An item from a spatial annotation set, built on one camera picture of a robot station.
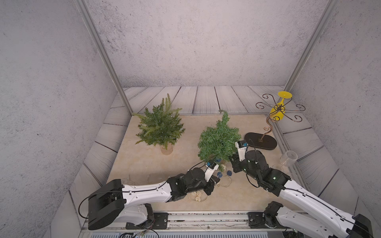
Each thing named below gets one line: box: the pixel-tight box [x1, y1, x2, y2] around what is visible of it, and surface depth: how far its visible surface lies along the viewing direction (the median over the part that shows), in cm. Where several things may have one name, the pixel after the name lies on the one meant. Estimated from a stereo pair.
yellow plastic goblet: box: [269, 91, 293, 122], surface depth 84 cm
